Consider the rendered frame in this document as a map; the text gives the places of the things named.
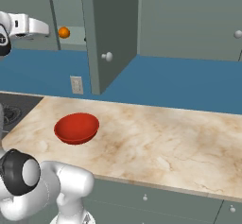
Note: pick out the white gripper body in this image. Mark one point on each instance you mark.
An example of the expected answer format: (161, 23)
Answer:
(38, 26)

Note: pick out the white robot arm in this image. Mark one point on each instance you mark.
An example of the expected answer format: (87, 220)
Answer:
(67, 183)

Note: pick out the orange tangerine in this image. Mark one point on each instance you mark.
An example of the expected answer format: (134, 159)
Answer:
(64, 32)

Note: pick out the grey-green open cabinet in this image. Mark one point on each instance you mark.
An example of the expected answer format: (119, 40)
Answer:
(71, 10)

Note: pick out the grey-green cabinet door with knob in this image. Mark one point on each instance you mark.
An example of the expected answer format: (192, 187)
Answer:
(110, 29)

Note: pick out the red bowl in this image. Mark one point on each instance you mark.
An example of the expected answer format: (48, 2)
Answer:
(76, 128)

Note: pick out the wide grey-green cabinet door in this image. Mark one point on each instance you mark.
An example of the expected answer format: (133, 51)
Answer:
(189, 20)

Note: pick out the white round door knob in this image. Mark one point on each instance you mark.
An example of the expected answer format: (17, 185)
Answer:
(238, 34)
(107, 56)

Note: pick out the black hob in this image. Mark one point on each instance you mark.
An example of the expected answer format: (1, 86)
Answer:
(17, 111)

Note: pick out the white round drawer knob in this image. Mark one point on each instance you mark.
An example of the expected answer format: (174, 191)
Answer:
(145, 198)

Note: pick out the grey-green drawer front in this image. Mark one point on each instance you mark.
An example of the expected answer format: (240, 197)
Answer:
(164, 207)

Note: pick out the white round cupboard knob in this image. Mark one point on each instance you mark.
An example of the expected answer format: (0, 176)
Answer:
(232, 208)

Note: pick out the grey-green base cupboard door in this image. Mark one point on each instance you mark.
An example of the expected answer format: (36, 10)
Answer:
(231, 216)

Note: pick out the white wall socket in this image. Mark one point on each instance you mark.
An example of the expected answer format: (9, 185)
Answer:
(76, 85)

